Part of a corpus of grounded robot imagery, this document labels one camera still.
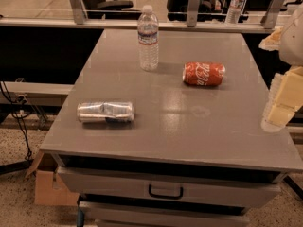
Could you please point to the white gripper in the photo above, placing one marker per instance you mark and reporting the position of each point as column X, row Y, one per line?
column 292, row 41

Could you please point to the red coke can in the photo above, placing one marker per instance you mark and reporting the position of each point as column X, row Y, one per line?
column 203, row 73

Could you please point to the crushed silver can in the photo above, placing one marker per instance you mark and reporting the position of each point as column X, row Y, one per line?
column 117, row 112

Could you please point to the metal glass railing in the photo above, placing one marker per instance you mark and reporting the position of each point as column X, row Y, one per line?
column 266, row 23

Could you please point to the background water bottle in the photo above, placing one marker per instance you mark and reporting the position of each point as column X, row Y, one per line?
column 234, row 11

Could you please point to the grey top drawer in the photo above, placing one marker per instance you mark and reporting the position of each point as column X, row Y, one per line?
column 166, row 187

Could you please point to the grey drawer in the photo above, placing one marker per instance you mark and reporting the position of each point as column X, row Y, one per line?
column 116, row 215
column 166, row 187

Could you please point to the clear water bottle on table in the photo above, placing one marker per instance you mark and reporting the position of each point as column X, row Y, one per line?
column 148, row 41

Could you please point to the black office chair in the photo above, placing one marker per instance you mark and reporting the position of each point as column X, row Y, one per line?
column 97, row 8

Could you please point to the grey lower drawer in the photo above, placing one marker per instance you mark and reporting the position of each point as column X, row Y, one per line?
column 116, row 215

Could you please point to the cardboard box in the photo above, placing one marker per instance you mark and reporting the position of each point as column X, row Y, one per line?
column 49, row 188

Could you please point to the grey side shelf left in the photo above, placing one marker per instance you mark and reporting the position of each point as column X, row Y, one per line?
column 41, row 94

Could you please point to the black drawer handle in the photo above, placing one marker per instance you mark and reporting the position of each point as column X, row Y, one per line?
column 166, row 193

